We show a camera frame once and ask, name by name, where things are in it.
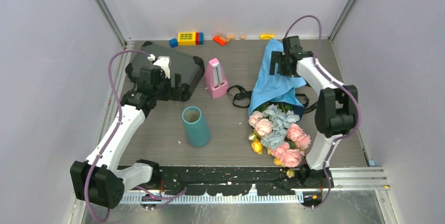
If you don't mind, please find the teal vase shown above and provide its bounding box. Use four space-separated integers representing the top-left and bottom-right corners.
182 106 211 147

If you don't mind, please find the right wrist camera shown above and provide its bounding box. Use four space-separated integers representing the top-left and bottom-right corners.
282 36 303 55

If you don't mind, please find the grey black case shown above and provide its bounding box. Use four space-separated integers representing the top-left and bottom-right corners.
140 41 205 101

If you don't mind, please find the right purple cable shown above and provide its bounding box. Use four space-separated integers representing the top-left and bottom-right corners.
283 15 362 211

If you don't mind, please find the yellow arch toy block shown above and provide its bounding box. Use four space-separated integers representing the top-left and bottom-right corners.
260 34 275 40

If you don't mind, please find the aluminium frame rail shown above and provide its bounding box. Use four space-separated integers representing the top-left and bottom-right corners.
73 166 391 205

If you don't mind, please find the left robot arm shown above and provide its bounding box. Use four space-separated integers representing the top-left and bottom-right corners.
70 67 171 209

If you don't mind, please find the pink metronome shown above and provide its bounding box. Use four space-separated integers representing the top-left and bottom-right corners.
204 58 229 99

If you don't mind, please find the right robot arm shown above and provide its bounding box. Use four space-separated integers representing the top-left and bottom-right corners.
269 51 361 188

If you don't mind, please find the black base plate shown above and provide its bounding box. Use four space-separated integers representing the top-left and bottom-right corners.
141 165 334 196

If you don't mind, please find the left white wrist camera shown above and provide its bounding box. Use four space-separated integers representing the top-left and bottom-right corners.
147 54 171 79

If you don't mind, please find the orange red toy block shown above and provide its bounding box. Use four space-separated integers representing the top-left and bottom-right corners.
213 36 227 46

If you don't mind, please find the red blue toy block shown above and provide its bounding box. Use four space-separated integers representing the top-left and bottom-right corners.
195 32 204 45

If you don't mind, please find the blue toy cube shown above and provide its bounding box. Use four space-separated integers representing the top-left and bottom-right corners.
169 38 178 48

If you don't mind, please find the blue flower bouquet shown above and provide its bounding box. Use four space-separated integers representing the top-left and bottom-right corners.
248 39 311 178

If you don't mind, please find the black ribbon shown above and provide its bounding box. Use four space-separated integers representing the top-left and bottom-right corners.
227 85 317 114

